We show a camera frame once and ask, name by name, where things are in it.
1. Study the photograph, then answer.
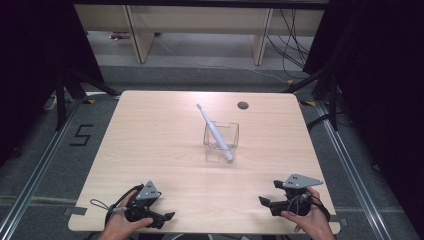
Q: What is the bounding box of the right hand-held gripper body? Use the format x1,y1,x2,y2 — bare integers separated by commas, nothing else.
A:
268,173,325,217

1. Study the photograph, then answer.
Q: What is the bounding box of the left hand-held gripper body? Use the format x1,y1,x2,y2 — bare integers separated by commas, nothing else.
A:
124,180,164,223

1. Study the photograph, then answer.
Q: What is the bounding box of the clear plastic container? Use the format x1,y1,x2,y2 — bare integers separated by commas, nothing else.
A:
203,120,241,164

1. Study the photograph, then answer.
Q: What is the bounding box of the white electric toothbrush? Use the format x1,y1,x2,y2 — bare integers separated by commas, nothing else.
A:
195,103,235,164

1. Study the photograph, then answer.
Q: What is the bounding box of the person's right hand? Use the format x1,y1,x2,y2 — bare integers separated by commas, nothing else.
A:
280,186,335,240

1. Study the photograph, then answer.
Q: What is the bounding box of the person's left hand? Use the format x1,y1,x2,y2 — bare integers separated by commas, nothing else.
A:
99,189,155,240

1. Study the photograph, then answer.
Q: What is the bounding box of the grey tape strip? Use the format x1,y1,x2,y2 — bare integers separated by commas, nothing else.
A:
63,206,89,217

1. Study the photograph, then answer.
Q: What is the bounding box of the black metal stand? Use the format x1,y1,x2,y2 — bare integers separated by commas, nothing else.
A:
282,63,340,132
54,65,122,132

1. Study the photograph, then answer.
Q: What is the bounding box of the small pink object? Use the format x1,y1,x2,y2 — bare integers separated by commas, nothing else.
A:
108,31,132,42

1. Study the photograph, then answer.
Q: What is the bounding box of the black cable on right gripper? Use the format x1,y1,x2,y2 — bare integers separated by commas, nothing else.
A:
287,193,332,222

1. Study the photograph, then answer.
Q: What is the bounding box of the thin cable with grey plug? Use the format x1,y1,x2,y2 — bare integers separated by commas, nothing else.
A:
90,198,130,214

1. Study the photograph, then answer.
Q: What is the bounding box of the aluminium floor rail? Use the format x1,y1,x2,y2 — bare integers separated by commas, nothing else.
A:
0,97,85,240
314,99,394,240

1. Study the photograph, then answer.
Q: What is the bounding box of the black floor cable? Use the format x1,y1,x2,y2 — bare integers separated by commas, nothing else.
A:
305,112,332,132

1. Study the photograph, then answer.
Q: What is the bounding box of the bundle of black cables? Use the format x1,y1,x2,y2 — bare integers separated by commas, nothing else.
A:
265,7,312,80

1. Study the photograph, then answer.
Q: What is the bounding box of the light wooden desk frame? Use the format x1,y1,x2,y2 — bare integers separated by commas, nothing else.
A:
73,3,326,66

